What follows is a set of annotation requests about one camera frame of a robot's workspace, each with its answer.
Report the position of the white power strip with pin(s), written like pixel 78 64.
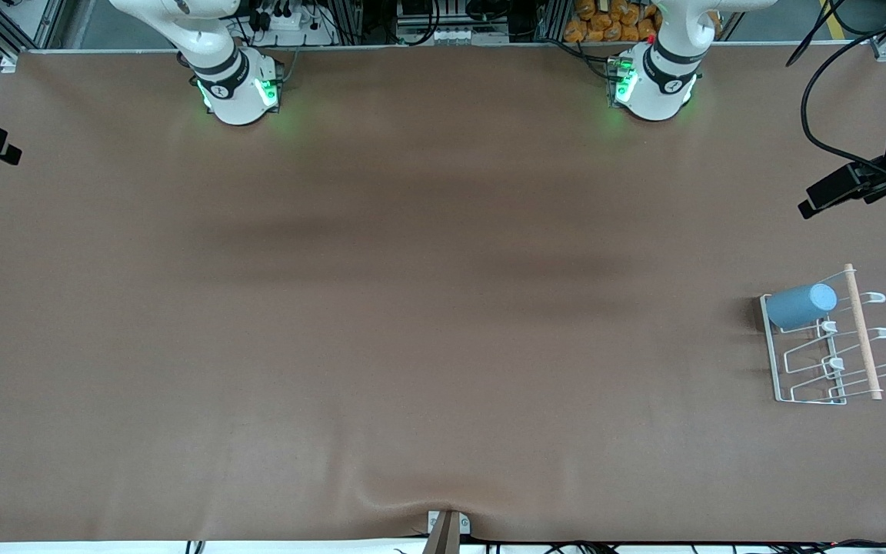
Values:
pixel 281 21

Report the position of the metal table edge bracket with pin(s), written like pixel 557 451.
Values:
pixel 449 531

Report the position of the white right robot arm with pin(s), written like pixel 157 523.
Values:
pixel 235 92

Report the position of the pile of orange packets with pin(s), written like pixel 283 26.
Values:
pixel 612 19

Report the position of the blue plastic cup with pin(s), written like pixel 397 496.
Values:
pixel 797 306

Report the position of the brown table mat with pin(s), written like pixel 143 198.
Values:
pixel 443 308

